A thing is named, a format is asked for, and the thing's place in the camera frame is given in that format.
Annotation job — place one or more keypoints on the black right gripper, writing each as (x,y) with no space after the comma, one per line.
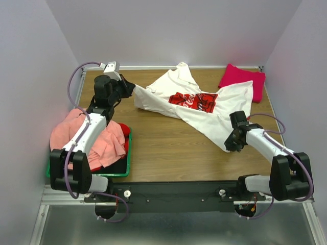
(230,146)

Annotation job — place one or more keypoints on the folded magenta t-shirt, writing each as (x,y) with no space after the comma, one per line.
(234,75)

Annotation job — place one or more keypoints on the aluminium front frame rail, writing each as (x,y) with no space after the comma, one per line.
(57,197)

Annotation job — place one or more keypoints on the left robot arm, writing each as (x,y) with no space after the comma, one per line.
(69,167)

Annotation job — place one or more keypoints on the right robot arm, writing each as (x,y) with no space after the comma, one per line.
(290,175)

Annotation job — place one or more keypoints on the red t-shirt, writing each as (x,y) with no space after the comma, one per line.
(109,153)

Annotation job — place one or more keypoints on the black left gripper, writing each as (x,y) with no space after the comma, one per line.
(127,86)

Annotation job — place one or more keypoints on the salmon pink t-shirt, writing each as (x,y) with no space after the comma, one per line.
(66,130)

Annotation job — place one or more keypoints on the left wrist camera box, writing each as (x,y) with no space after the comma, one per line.
(112,70)

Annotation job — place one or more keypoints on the green plastic bin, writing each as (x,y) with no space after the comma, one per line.
(109,153)

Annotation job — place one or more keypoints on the white printed t-shirt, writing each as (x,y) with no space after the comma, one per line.
(176,94)

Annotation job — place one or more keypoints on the aluminium table edge rail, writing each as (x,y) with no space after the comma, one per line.
(77,85)

